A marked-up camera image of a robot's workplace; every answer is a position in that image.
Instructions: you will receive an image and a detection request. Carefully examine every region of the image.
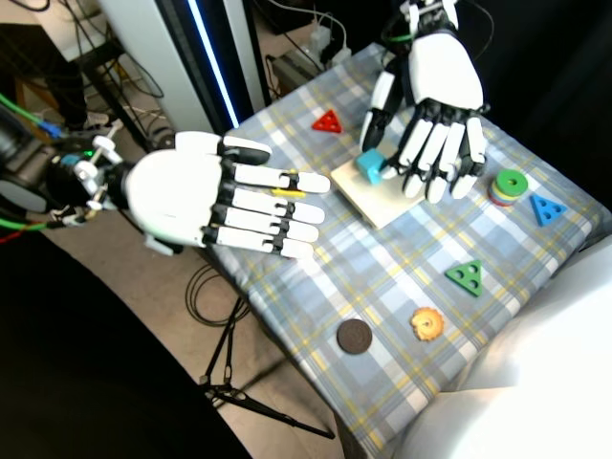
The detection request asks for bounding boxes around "blue cube block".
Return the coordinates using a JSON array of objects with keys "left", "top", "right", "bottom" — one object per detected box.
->
[{"left": 355, "top": 148, "right": 387, "bottom": 186}]

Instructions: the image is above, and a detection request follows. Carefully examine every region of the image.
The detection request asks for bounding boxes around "red triangle block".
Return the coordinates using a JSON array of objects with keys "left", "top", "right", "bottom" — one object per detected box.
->
[{"left": 311, "top": 109, "right": 344, "bottom": 135}]

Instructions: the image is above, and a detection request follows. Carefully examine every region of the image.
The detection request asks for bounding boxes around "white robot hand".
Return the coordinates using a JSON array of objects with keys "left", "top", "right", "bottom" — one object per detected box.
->
[
  {"left": 361, "top": 28, "right": 492, "bottom": 205},
  {"left": 121, "top": 131, "right": 332, "bottom": 260}
]

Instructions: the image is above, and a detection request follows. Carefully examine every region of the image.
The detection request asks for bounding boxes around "red ring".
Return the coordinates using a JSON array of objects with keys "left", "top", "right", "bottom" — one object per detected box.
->
[{"left": 487, "top": 181, "right": 515, "bottom": 208}]

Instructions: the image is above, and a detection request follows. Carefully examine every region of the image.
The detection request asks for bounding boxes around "black tripod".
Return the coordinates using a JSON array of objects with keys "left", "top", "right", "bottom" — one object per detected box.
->
[{"left": 198, "top": 295, "right": 336, "bottom": 440}]

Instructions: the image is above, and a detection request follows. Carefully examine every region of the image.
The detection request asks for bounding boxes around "plaid tablecloth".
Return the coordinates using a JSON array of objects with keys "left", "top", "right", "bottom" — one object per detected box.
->
[{"left": 205, "top": 42, "right": 601, "bottom": 453}]

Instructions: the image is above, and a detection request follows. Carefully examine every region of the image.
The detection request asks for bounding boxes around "black box device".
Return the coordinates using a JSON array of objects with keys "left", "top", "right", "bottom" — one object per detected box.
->
[{"left": 272, "top": 50, "right": 326, "bottom": 99}]

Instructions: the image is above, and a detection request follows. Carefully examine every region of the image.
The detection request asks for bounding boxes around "blue triangle block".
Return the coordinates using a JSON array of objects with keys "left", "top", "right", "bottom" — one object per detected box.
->
[{"left": 529, "top": 194, "right": 569, "bottom": 228}]

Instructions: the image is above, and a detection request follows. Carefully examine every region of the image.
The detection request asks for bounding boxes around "yellow toy cookie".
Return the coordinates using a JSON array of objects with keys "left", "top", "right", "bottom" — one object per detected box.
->
[{"left": 410, "top": 306, "right": 446, "bottom": 342}]

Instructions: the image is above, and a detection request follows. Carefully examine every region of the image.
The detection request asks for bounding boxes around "white pillar with blue light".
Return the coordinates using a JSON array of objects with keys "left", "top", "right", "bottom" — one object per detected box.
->
[{"left": 98, "top": 0, "right": 273, "bottom": 154}]

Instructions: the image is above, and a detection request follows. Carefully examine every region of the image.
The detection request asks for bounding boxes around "green triangle block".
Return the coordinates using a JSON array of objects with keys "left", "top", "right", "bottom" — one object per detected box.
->
[{"left": 444, "top": 259, "right": 484, "bottom": 298}]

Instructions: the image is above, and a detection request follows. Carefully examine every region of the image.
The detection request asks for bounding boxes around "white power strip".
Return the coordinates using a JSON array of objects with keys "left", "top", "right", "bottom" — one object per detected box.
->
[{"left": 309, "top": 23, "right": 353, "bottom": 66}]

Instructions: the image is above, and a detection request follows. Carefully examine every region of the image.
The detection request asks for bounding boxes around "green ring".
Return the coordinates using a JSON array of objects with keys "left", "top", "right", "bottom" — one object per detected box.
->
[{"left": 493, "top": 169, "right": 530, "bottom": 198}]

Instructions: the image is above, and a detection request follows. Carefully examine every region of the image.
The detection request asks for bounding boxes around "small white table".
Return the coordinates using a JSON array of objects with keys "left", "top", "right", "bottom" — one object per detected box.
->
[{"left": 330, "top": 142, "right": 431, "bottom": 230}]

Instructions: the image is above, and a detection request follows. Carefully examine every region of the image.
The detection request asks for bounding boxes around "white robot body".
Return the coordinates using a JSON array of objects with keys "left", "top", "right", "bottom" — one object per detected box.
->
[{"left": 396, "top": 236, "right": 612, "bottom": 459}]

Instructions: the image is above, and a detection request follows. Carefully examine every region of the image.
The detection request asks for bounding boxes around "person's foot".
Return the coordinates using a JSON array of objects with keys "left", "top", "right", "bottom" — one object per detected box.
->
[{"left": 85, "top": 112, "right": 121, "bottom": 134}]

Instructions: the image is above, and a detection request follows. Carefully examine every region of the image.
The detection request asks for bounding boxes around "brown round toy cookie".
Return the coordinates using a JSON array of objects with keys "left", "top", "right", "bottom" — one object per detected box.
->
[{"left": 336, "top": 318, "right": 374, "bottom": 356}]

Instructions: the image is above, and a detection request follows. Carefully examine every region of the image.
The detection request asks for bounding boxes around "black coiled cable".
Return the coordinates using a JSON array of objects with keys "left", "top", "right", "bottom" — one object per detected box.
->
[{"left": 185, "top": 261, "right": 251, "bottom": 329}]

